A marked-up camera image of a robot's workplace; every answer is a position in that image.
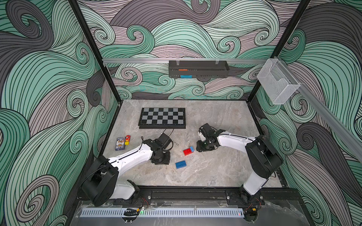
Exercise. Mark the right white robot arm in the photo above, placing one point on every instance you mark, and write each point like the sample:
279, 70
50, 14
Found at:
262, 155

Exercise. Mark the clear plastic wall holder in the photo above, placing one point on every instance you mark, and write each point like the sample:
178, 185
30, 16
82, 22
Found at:
277, 81

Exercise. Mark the black grey chessboard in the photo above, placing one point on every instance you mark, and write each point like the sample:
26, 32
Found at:
162, 118

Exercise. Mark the blue card pack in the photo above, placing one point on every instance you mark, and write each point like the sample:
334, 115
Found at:
120, 144

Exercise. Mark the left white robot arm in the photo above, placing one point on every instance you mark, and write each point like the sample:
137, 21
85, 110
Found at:
100, 182

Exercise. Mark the red yellow toy car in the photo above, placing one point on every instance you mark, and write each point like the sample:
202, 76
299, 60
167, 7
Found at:
127, 140

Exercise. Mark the dark blue lego brick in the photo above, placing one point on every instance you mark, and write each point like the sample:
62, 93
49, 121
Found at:
180, 164

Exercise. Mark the aluminium wall rail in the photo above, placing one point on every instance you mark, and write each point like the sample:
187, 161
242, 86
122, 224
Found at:
312, 91
133, 60

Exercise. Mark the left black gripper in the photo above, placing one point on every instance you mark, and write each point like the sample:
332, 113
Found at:
167, 160

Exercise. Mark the aluminium wall rail right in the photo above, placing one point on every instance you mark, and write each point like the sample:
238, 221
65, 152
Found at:
312, 91

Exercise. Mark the white perforated cable duct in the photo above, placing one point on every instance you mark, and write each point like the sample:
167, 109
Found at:
165, 213

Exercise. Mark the black wall shelf tray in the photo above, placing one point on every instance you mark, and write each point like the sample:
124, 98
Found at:
198, 69

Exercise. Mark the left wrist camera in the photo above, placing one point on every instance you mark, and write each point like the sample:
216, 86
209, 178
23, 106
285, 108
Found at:
164, 141

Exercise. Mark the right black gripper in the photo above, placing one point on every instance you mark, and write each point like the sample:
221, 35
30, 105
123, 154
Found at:
201, 146

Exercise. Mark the red lego brick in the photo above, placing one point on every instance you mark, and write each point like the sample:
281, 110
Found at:
187, 151

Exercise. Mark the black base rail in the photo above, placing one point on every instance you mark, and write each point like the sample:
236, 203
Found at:
155, 195

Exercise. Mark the aluminium wall rail back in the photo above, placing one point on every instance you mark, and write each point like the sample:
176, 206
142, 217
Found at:
133, 60

